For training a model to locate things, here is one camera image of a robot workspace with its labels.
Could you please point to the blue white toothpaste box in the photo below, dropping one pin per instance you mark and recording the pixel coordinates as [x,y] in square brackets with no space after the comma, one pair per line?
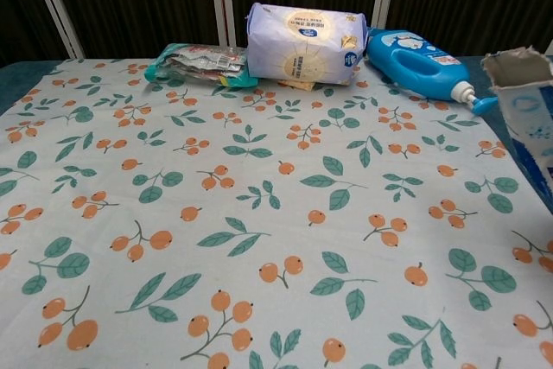
[529,122]

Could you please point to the floral fruit print tablecloth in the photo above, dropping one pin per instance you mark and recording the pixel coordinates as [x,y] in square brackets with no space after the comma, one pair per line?
[276,265]

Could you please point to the purple tissue pack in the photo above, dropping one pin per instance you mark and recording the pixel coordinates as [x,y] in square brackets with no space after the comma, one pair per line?
[298,47]

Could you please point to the green foil snack bag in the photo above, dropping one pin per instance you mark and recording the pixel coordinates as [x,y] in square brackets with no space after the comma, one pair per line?
[194,64]

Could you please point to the blue pump bottle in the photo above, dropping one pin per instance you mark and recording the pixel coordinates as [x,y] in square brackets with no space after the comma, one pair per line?
[415,64]

